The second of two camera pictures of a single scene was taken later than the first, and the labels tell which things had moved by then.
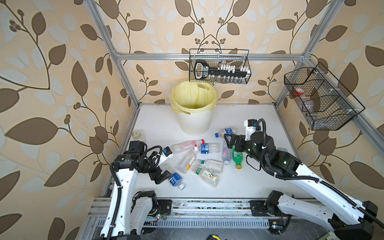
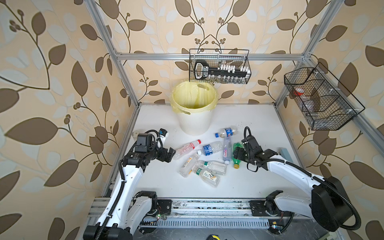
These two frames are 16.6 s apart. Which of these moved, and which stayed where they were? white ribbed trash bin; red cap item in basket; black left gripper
Moved: black left gripper
Stayed: white ribbed trash bin; red cap item in basket
